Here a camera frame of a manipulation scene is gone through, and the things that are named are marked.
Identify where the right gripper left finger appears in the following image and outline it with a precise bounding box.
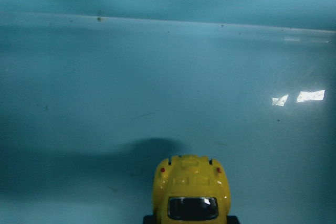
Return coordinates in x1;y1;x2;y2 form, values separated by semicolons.
143;215;154;224

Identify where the yellow beetle toy car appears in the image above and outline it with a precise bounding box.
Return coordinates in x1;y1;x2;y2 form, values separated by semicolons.
152;155;231;223

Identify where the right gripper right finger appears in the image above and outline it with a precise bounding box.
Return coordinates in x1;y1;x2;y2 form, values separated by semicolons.
228;215;239;224

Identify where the light blue plastic bin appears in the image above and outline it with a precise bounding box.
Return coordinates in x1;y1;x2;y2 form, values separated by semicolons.
1;0;335;223

